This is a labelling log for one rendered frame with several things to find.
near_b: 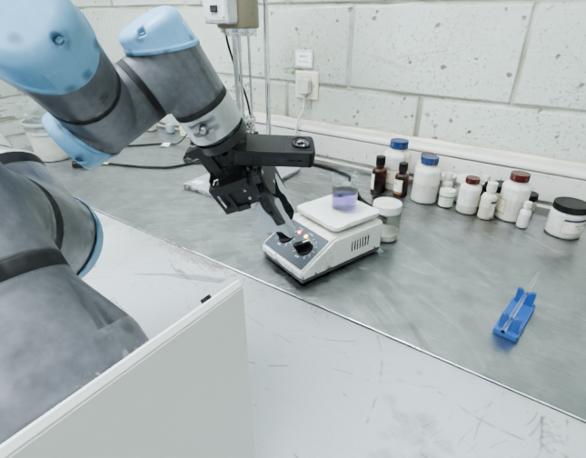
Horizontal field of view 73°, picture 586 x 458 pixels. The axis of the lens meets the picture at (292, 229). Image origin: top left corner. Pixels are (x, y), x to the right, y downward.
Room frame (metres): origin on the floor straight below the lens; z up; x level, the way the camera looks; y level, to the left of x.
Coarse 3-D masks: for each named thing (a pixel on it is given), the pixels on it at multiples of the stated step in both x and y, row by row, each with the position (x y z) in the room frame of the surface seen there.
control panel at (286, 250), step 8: (296, 224) 0.67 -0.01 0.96; (296, 232) 0.65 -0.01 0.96; (304, 232) 0.65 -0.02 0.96; (312, 232) 0.64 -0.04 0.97; (272, 240) 0.66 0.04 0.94; (296, 240) 0.63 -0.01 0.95; (312, 240) 0.62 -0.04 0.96; (320, 240) 0.61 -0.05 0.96; (272, 248) 0.64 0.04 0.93; (280, 248) 0.63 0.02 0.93; (288, 248) 0.62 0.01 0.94; (320, 248) 0.60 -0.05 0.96; (288, 256) 0.60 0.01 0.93; (296, 256) 0.60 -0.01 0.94; (304, 256) 0.59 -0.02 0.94; (312, 256) 0.58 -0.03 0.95; (296, 264) 0.58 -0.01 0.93; (304, 264) 0.57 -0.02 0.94
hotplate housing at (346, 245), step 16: (304, 224) 0.66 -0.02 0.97; (320, 224) 0.66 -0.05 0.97; (368, 224) 0.66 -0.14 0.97; (336, 240) 0.61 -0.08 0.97; (352, 240) 0.63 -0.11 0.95; (368, 240) 0.65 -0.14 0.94; (272, 256) 0.63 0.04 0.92; (320, 256) 0.58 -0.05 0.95; (336, 256) 0.61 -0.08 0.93; (352, 256) 0.63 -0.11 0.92; (288, 272) 0.60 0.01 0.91; (304, 272) 0.56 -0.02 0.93; (320, 272) 0.58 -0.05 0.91
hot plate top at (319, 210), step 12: (300, 204) 0.71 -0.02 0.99; (312, 204) 0.71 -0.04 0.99; (324, 204) 0.71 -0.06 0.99; (360, 204) 0.71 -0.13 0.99; (312, 216) 0.66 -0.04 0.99; (324, 216) 0.66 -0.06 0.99; (336, 216) 0.66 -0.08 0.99; (348, 216) 0.66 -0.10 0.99; (360, 216) 0.66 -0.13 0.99; (372, 216) 0.67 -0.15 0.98; (336, 228) 0.61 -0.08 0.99
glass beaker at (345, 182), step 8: (344, 168) 0.72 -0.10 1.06; (352, 168) 0.72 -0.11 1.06; (336, 176) 0.71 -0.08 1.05; (344, 176) 0.72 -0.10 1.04; (352, 176) 0.71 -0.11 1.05; (336, 184) 0.68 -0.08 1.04; (344, 184) 0.67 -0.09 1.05; (352, 184) 0.67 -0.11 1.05; (336, 192) 0.68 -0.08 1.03; (344, 192) 0.67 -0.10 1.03; (352, 192) 0.67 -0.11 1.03; (336, 200) 0.68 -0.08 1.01; (344, 200) 0.67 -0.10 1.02; (352, 200) 0.67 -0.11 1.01; (336, 208) 0.68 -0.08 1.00; (344, 208) 0.67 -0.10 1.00; (352, 208) 0.67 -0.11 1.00
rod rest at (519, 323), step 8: (520, 288) 0.51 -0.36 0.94; (520, 296) 0.50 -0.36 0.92; (528, 296) 0.50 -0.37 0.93; (512, 304) 0.50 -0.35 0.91; (528, 304) 0.49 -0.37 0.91; (504, 312) 0.45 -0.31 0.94; (520, 312) 0.48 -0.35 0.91; (528, 312) 0.48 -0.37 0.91; (504, 320) 0.44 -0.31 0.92; (512, 320) 0.44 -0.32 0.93; (520, 320) 0.43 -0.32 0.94; (528, 320) 0.47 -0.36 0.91; (496, 328) 0.44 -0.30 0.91; (512, 328) 0.44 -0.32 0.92; (520, 328) 0.44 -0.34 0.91; (504, 336) 0.43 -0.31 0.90; (512, 336) 0.43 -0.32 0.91
